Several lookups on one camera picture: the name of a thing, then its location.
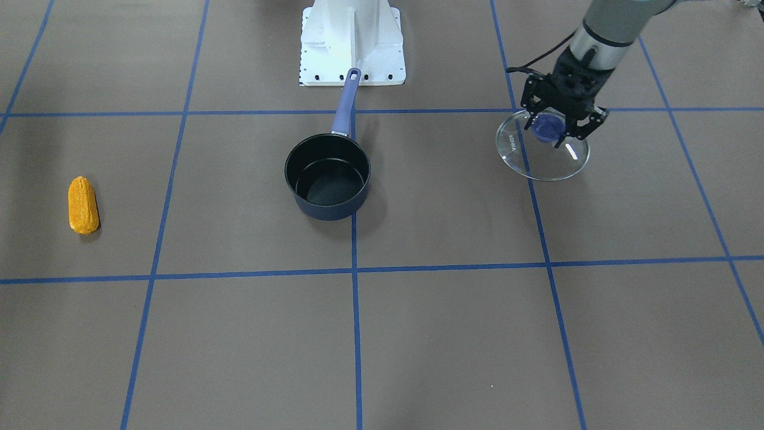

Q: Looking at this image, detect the yellow plastic corn cob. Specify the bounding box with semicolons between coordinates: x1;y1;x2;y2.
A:
67;176;100;235

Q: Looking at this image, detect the glass pot lid blue knob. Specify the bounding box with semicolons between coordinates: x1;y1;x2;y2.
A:
495;110;591;182

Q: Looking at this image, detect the dark blue saucepan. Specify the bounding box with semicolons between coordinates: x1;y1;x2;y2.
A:
284;67;371;222

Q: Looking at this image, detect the white camera stand post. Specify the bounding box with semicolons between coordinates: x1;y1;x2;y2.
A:
298;1;406;87

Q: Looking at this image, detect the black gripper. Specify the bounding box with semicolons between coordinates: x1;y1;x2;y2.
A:
519;49;609;149

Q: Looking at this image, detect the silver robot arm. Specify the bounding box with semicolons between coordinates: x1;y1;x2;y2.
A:
507;1;679;147

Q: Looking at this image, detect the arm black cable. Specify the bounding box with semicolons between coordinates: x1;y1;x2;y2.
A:
506;30;577;75

